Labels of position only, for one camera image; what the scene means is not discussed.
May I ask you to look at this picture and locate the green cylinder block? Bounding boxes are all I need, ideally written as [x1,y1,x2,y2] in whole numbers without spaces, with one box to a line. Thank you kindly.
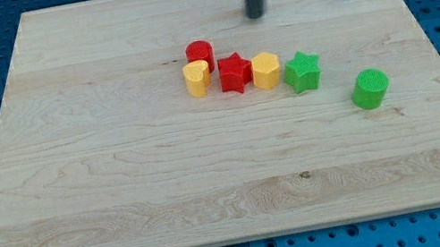
[351,68,389,110]

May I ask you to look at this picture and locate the yellow hexagon block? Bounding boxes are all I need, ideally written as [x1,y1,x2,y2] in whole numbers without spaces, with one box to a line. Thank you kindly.
[250,52,281,90]

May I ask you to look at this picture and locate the red cylinder block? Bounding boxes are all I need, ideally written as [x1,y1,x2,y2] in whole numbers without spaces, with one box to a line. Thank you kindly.
[185,39,216,73]

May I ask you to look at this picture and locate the wooden board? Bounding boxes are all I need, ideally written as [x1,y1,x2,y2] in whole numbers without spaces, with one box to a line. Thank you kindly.
[0,0,440,247]

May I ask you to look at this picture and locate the green star block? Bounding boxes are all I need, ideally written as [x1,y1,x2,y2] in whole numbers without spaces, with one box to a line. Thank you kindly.
[283,51,321,93]

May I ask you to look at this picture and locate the red star block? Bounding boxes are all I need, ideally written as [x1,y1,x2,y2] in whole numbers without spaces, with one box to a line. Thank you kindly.
[217,53,253,93]

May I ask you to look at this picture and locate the yellow heart block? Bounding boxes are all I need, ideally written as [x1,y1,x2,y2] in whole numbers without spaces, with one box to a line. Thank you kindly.
[182,59,211,98]

